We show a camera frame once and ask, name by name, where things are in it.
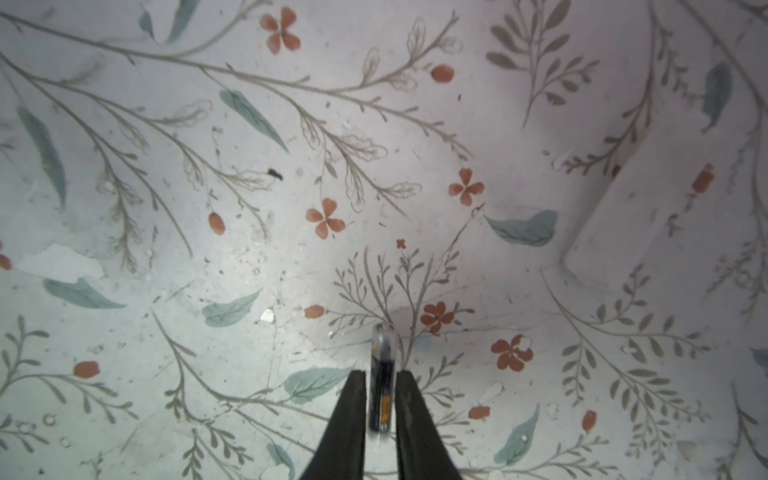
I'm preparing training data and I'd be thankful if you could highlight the white battery compartment cover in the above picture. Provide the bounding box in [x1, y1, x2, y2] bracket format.
[563, 108, 719, 289]

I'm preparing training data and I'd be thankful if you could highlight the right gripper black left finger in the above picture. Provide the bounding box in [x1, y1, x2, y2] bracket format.
[300, 370, 367, 480]

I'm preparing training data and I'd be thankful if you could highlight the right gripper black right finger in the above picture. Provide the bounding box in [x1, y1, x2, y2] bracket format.
[395, 370, 462, 480]

